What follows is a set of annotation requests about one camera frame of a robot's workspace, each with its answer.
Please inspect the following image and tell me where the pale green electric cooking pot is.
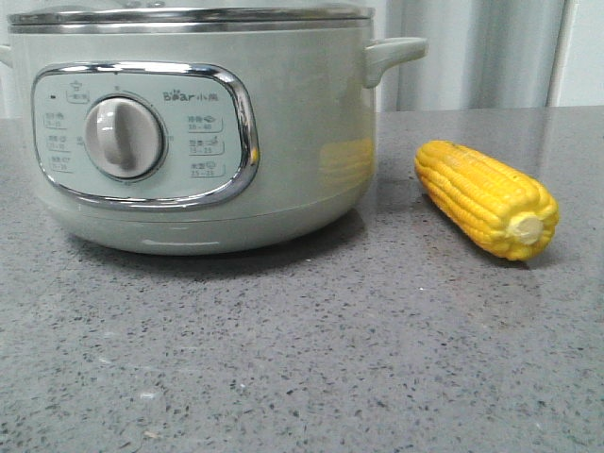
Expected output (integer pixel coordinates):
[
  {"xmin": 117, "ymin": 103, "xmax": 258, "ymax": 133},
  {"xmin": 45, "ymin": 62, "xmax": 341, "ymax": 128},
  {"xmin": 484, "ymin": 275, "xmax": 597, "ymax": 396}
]
[{"xmin": 0, "ymin": 18, "xmax": 429, "ymax": 257}]

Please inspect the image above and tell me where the yellow corn cob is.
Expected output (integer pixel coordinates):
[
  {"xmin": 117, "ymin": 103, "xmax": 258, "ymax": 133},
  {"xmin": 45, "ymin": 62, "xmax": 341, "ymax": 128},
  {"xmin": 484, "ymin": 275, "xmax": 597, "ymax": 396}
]
[{"xmin": 414, "ymin": 141, "xmax": 560, "ymax": 261}]

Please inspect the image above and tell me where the glass pot lid steel rim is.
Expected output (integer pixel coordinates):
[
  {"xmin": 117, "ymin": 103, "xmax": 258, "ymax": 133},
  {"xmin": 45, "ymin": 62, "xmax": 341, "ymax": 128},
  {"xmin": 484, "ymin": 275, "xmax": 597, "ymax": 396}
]
[{"xmin": 8, "ymin": 1, "xmax": 374, "ymax": 25}]

